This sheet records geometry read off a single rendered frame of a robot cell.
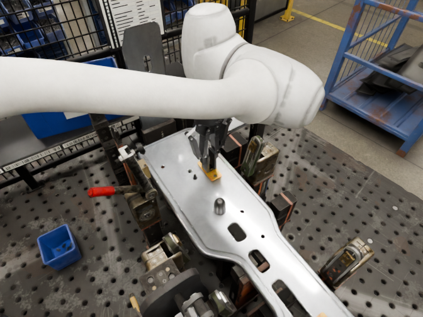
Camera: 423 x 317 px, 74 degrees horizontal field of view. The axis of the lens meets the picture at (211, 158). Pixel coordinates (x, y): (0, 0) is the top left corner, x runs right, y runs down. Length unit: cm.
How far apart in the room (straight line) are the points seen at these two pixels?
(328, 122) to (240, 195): 196
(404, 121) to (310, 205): 166
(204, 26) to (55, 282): 92
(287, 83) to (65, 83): 30
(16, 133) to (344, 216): 118
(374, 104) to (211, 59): 232
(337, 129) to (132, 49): 209
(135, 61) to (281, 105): 50
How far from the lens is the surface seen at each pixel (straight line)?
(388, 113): 272
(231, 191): 80
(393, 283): 117
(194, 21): 53
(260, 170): 86
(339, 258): 69
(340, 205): 124
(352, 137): 262
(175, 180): 82
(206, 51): 52
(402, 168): 257
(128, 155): 62
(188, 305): 50
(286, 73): 46
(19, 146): 104
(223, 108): 39
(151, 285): 58
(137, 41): 82
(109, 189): 68
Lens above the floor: 166
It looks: 50 degrees down
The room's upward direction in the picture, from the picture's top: straight up
